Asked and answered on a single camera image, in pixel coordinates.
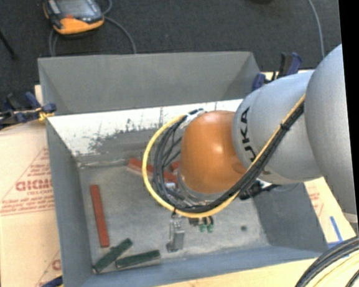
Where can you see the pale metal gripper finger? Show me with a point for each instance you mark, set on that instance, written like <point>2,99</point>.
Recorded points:
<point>179,239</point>
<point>173,247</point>

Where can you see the dark green flat block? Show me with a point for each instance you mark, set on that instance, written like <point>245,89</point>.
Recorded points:
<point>138,259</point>
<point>112,256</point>

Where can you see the grey metal bin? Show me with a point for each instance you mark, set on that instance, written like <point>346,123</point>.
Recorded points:
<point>135,212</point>

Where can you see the red-brown flat block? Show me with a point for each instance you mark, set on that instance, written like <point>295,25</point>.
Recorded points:
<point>176,166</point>
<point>137,167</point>
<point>99,215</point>

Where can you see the brown cardboard board, red print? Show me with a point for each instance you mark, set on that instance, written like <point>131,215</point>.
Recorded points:
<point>26,247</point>

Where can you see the black cylinder on white bracket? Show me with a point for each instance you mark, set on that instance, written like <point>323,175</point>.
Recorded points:
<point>250,191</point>

